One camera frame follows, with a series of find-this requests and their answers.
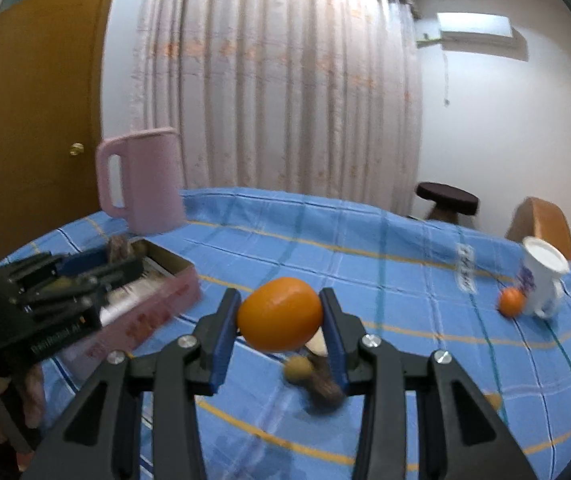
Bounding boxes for wooden chair back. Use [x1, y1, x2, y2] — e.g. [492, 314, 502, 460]
[505, 197, 571, 261]

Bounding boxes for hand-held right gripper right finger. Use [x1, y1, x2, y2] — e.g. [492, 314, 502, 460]
[318, 287, 539, 480]

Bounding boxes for white mug with blue print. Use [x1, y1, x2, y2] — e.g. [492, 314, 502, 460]
[518, 236, 571, 319]

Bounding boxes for white air conditioner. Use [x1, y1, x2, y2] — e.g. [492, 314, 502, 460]
[418, 12, 529, 61]

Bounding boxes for dark round stool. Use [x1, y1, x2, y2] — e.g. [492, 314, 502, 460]
[416, 182, 479, 231]

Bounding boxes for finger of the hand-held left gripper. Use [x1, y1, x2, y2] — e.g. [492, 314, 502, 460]
[0, 249, 109, 288]
[15, 257, 146, 313]

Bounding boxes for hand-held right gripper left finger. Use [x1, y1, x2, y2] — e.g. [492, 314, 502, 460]
[22, 287, 243, 480]

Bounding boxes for pink tin box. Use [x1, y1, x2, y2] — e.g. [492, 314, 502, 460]
[58, 237, 201, 383]

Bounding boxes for large orange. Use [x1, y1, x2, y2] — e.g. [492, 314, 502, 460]
[236, 277, 324, 352]

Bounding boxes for printed paper liner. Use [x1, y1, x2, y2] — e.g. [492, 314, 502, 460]
[100, 257, 176, 323]

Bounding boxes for blue plaid tablecloth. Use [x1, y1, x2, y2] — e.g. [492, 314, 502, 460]
[0, 187, 571, 480]

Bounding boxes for pale beige small item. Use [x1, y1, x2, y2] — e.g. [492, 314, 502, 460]
[305, 327, 329, 359]

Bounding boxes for pale floral curtain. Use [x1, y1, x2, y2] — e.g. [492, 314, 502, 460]
[128, 0, 423, 218]

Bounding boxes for small orange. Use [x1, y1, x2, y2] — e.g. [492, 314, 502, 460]
[498, 287, 525, 317]

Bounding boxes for pink electric kettle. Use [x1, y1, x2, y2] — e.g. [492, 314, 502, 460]
[96, 127, 187, 235]

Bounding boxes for person's left hand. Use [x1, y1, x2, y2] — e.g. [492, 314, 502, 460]
[0, 360, 46, 443]

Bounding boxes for walnut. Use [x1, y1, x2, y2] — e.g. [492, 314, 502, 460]
[310, 365, 343, 403]
[106, 235, 133, 263]

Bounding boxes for small tan longan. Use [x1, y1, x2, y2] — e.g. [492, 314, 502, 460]
[285, 356, 313, 386]

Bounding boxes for wooden door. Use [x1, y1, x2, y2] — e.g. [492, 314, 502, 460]
[0, 0, 116, 263]

